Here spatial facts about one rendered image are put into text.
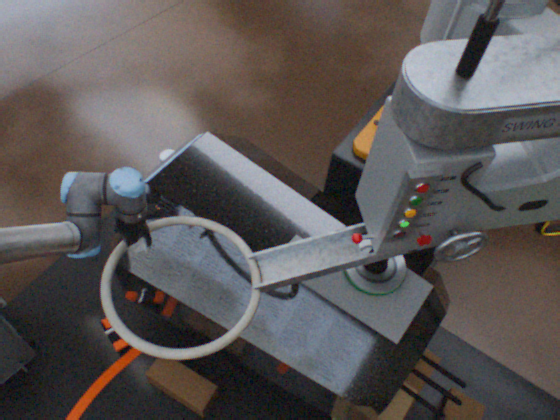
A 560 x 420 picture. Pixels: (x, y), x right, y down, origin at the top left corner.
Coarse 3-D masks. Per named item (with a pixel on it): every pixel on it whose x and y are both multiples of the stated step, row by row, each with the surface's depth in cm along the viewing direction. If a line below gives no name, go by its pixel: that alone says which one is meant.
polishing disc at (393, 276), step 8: (368, 240) 183; (360, 248) 181; (368, 248) 181; (400, 256) 180; (392, 264) 178; (400, 264) 179; (352, 272) 175; (360, 272) 176; (368, 272) 176; (384, 272) 176; (392, 272) 177; (400, 272) 177; (352, 280) 174; (360, 280) 174; (368, 280) 174; (376, 280) 174; (384, 280) 175; (392, 280) 175; (400, 280) 175; (368, 288) 172; (376, 288) 173; (384, 288) 173; (392, 288) 173
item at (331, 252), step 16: (304, 240) 166; (320, 240) 167; (336, 240) 169; (256, 256) 167; (272, 256) 170; (288, 256) 169; (304, 256) 168; (320, 256) 167; (336, 256) 166; (352, 256) 165; (368, 256) 159; (384, 256) 161; (272, 272) 167; (288, 272) 166; (304, 272) 160; (320, 272) 161; (336, 272) 163; (256, 288) 161; (272, 288) 164
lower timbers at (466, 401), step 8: (424, 352) 243; (416, 368) 238; (424, 368) 239; (432, 368) 239; (408, 376) 236; (416, 376) 236; (416, 384) 234; (424, 384) 234; (456, 392) 235; (448, 400) 232; (464, 400) 233; (472, 400) 233; (440, 408) 236; (448, 408) 231; (456, 408) 231; (464, 408) 231; (472, 408) 231; (480, 408) 232; (448, 416) 229; (456, 416) 229; (464, 416) 229; (472, 416) 229; (480, 416) 230
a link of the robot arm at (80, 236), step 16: (48, 224) 134; (64, 224) 138; (80, 224) 142; (96, 224) 145; (0, 240) 117; (16, 240) 121; (32, 240) 125; (48, 240) 130; (64, 240) 135; (80, 240) 140; (96, 240) 146; (0, 256) 117; (16, 256) 122; (32, 256) 127; (48, 256) 133; (80, 256) 143
